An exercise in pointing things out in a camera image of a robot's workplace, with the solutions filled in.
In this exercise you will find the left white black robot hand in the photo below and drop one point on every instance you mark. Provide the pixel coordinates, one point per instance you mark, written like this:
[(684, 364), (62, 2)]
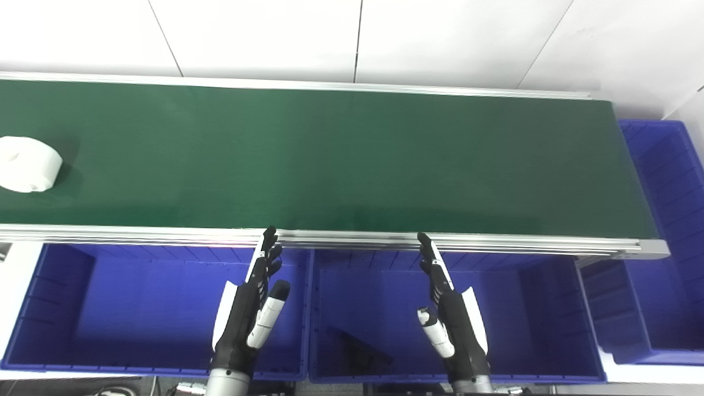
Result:
[(236, 319)]

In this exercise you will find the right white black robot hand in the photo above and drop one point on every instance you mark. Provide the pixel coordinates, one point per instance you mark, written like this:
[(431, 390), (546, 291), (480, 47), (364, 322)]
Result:
[(462, 330)]

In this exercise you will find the white cylindrical plastic part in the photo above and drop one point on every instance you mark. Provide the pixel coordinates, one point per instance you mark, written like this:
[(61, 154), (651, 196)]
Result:
[(27, 165)]

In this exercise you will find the blue plastic bin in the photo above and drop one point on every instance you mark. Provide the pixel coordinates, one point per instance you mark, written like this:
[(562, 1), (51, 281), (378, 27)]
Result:
[(671, 220), (137, 308), (522, 319)]

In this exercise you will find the green conveyor belt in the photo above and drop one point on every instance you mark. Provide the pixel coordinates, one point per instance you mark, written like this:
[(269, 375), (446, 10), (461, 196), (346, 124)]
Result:
[(341, 159), (440, 242)]

